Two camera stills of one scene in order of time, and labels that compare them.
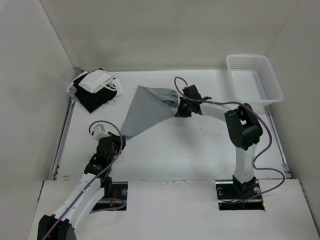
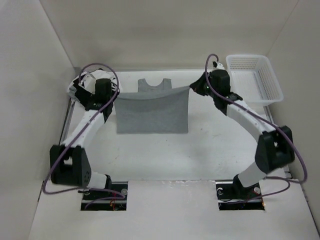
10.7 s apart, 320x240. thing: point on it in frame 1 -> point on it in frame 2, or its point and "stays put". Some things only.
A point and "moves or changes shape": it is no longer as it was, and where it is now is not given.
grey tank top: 149,106 moves or changes shape
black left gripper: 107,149 -> 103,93
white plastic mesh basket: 254,79 stays put
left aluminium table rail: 62,140 stays put
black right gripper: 180,112 -> 197,86
